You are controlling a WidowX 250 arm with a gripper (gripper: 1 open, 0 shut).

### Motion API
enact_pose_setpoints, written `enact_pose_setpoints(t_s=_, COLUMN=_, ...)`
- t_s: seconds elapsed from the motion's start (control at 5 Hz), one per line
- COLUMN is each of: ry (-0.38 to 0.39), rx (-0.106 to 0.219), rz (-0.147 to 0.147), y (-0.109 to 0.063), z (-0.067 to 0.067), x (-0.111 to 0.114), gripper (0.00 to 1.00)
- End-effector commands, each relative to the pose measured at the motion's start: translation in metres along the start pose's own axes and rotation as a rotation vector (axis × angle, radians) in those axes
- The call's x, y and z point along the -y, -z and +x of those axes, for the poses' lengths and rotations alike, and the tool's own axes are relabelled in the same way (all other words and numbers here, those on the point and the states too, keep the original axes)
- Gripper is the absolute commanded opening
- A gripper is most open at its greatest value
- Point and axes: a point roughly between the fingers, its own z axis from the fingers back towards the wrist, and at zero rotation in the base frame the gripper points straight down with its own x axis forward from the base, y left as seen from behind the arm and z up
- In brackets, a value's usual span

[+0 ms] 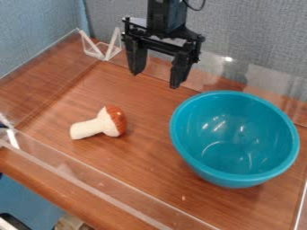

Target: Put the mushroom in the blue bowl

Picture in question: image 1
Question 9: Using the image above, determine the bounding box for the clear acrylic front barrier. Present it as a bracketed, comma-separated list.
[0, 114, 219, 230]

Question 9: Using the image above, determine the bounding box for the brown-capped white toy mushroom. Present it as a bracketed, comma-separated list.
[70, 105, 127, 139]

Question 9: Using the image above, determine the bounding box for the clear acrylic back barrier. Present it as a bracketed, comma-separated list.
[115, 35, 307, 127]

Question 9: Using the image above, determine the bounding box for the black cable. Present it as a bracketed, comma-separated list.
[183, 0, 207, 12]

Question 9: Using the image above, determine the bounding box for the blue plastic bowl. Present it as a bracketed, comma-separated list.
[170, 91, 301, 189]

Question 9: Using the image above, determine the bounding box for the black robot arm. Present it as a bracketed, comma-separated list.
[123, 0, 206, 89]

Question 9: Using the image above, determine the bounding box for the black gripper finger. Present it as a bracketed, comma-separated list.
[171, 52, 193, 89]
[125, 35, 149, 75]

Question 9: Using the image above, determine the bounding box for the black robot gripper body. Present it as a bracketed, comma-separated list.
[123, 17, 206, 63]

